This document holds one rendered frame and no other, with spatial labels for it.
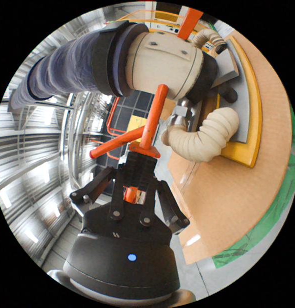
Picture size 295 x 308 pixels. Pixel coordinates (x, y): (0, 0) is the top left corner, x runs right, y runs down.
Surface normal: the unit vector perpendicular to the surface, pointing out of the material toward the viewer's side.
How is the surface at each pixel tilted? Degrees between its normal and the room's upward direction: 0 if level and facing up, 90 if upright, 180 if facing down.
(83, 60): 97
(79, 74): 93
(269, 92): 0
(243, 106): 0
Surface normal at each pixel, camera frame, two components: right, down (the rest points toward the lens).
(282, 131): -0.96, -0.27
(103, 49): -0.14, 0.71
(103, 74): -0.23, 0.93
